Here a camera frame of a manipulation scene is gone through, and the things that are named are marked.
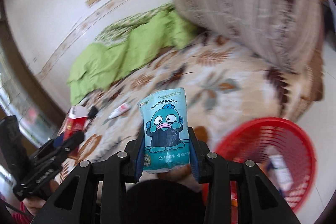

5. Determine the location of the black plastic bag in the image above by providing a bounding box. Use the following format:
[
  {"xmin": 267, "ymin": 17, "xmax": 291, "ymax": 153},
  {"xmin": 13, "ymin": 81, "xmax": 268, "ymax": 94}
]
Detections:
[{"xmin": 88, "ymin": 106, "xmax": 98, "ymax": 120}]

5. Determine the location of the red sleeve forearm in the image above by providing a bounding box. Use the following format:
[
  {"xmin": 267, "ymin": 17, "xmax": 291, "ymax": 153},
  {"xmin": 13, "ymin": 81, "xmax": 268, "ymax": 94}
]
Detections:
[{"xmin": 12, "ymin": 202, "xmax": 34, "ymax": 224}]

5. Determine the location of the green duvet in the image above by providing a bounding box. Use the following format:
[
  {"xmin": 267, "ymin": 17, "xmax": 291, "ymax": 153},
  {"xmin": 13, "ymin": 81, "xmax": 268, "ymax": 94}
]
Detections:
[{"xmin": 67, "ymin": 3, "xmax": 199, "ymax": 105}]

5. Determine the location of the striped floral cushion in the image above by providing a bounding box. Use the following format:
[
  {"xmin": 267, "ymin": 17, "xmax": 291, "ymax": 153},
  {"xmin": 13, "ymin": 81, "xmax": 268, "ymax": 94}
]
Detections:
[{"xmin": 173, "ymin": 0, "xmax": 321, "ymax": 73}]

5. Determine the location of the red mesh trash basket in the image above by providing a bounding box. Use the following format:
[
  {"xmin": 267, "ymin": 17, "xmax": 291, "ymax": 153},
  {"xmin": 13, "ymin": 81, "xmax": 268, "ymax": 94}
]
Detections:
[{"xmin": 215, "ymin": 117, "xmax": 316, "ymax": 212}]

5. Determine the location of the stained glass door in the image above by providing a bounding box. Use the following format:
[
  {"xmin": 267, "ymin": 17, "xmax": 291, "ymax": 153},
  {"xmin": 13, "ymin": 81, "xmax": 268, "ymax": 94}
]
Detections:
[{"xmin": 1, "ymin": 49, "xmax": 58, "ymax": 148}]

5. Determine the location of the torn red carton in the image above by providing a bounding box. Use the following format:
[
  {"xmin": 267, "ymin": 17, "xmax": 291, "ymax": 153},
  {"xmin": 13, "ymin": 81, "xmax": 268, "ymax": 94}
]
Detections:
[{"xmin": 63, "ymin": 106, "xmax": 88, "ymax": 140}]

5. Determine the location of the white blue medicine box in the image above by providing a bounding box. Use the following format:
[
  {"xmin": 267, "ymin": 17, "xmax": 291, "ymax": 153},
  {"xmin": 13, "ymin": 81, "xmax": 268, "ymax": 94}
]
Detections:
[{"xmin": 265, "ymin": 145, "xmax": 293, "ymax": 197}]

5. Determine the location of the blue cartoon tissue pack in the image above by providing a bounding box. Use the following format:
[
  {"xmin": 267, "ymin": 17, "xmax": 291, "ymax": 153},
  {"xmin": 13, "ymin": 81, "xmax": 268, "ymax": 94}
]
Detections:
[{"xmin": 138, "ymin": 88, "xmax": 190, "ymax": 173}]

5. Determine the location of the left hand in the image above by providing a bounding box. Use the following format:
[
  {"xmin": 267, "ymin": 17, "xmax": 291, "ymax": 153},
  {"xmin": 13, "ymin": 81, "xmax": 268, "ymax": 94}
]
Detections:
[{"xmin": 22, "ymin": 180, "xmax": 59, "ymax": 217}]

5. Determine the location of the leaf pattern fleece blanket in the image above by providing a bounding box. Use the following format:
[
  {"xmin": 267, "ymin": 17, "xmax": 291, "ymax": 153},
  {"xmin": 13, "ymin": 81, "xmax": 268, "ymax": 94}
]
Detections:
[{"xmin": 56, "ymin": 35, "xmax": 323, "ymax": 182}]

